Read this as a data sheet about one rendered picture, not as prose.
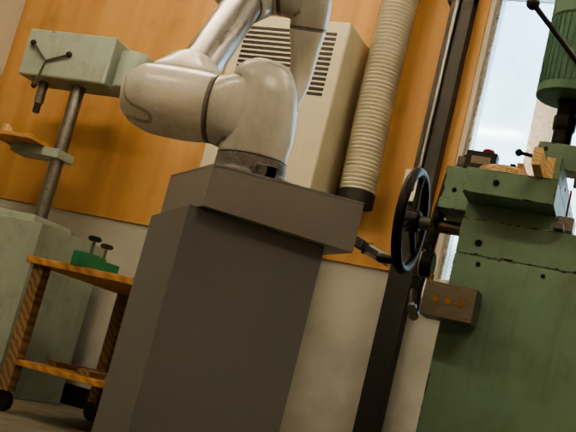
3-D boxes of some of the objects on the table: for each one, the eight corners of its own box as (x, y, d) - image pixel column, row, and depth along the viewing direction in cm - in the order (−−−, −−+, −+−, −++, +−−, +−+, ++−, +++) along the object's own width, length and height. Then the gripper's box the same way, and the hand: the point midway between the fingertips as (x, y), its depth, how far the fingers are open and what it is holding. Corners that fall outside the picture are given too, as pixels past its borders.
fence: (564, 237, 272) (568, 219, 273) (570, 239, 272) (574, 220, 273) (552, 178, 217) (556, 155, 218) (559, 179, 217) (564, 156, 218)
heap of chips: (478, 178, 232) (481, 167, 233) (531, 186, 228) (533, 175, 228) (473, 168, 225) (476, 156, 225) (527, 176, 220) (530, 165, 221)
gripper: (318, 201, 260) (391, 244, 251) (331, 212, 272) (401, 255, 263) (303, 224, 260) (375, 268, 251) (317, 234, 272) (387, 278, 263)
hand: (378, 255), depth 258 cm, fingers closed
